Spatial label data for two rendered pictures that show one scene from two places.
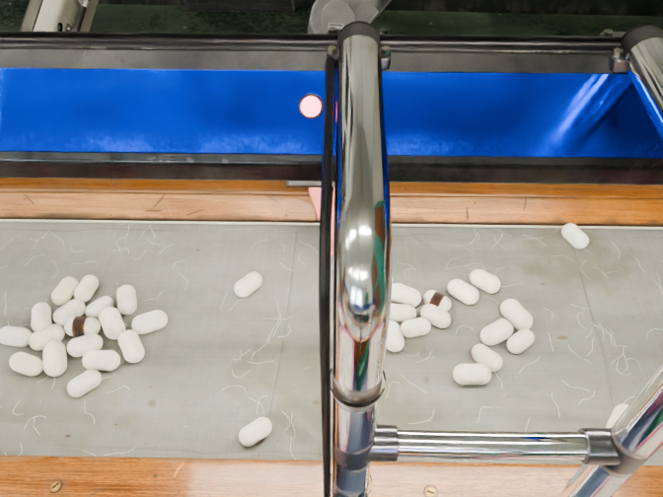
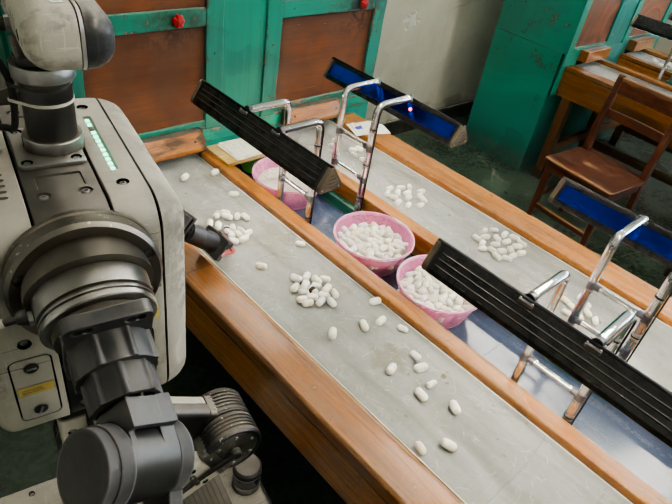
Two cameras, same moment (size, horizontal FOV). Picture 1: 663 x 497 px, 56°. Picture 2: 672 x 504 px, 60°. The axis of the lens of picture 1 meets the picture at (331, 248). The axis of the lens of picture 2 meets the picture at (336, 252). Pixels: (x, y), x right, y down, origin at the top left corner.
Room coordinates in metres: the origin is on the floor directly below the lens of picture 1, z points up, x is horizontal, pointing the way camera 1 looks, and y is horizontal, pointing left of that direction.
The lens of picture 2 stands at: (1.28, 1.10, 1.83)
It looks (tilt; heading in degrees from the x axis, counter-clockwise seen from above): 37 degrees down; 220
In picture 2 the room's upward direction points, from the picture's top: 10 degrees clockwise
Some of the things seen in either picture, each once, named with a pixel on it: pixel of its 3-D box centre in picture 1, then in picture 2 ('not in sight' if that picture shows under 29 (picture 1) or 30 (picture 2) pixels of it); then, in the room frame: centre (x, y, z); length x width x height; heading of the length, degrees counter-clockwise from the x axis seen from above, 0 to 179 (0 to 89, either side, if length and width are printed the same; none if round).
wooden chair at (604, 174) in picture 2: not in sight; (598, 168); (-1.93, 0.16, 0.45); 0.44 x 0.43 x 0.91; 82
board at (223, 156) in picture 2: not in sight; (253, 146); (0.02, -0.48, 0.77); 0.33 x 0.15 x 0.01; 179
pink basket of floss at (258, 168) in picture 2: not in sight; (287, 184); (0.02, -0.26, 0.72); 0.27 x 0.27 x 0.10
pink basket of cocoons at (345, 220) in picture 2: not in sight; (371, 246); (0.03, 0.18, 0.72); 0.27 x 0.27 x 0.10
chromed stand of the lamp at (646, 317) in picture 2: not in sight; (621, 306); (-0.16, 0.89, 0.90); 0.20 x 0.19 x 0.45; 89
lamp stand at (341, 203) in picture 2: not in sight; (367, 149); (-0.18, -0.08, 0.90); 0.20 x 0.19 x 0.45; 89
